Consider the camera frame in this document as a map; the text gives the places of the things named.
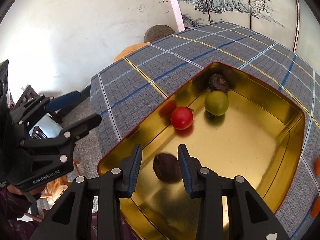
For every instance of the dark wrinkled passion fruit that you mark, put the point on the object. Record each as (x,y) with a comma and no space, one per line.
(166,167)
(218,82)

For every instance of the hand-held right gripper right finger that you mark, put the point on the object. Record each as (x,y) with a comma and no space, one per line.
(183,170)

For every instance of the golden metal tin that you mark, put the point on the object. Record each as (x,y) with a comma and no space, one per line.
(250,142)

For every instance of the round grey millstone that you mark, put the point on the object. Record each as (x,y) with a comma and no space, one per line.
(160,32)

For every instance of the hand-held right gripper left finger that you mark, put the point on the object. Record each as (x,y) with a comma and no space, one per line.
(135,170)

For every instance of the grey plaid tablecloth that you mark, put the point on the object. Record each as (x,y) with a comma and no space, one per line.
(150,62)

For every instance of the orange mandarin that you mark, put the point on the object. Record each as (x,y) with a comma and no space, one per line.
(316,206)
(318,166)

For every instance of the orange plastic stool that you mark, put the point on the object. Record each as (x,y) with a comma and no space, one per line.
(130,51)

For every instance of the light wooden stool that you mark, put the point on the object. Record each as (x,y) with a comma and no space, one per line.
(57,187)

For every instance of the purple patterned clothing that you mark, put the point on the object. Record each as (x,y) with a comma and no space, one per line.
(12,217)

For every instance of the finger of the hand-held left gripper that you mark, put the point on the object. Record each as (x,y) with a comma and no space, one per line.
(85,125)
(65,100)

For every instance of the dark wooden chair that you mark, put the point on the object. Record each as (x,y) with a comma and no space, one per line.
(47,127)

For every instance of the green round fruit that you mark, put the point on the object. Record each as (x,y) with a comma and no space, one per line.
(216,103)

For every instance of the red tomato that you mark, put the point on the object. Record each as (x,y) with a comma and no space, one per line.
(181,118)

